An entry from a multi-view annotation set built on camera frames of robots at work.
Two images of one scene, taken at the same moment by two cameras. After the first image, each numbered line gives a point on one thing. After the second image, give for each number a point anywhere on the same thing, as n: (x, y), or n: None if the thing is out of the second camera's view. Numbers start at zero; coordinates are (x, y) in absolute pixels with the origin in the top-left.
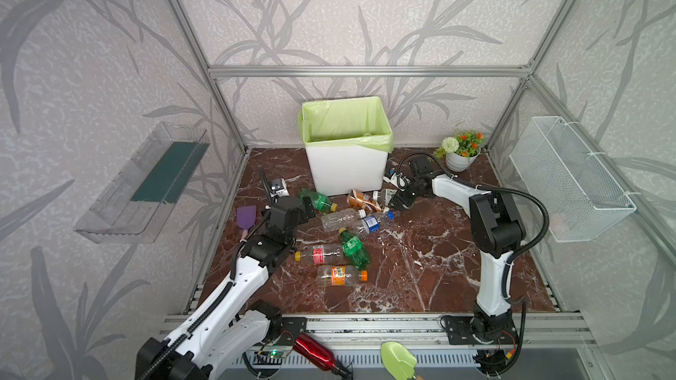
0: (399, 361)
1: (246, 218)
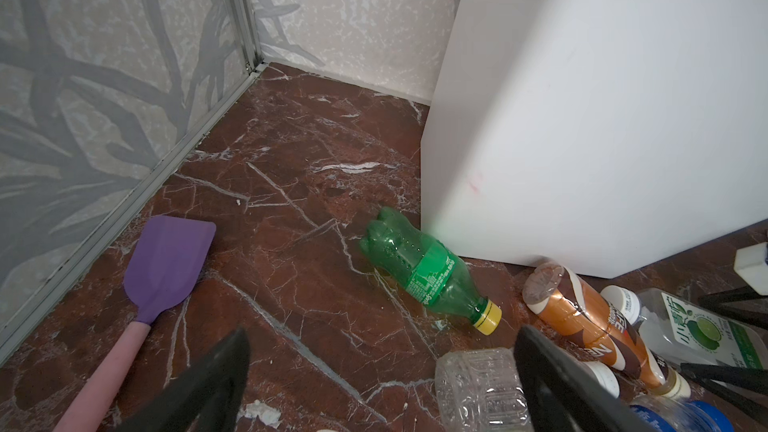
0: None
1: (163, 272)
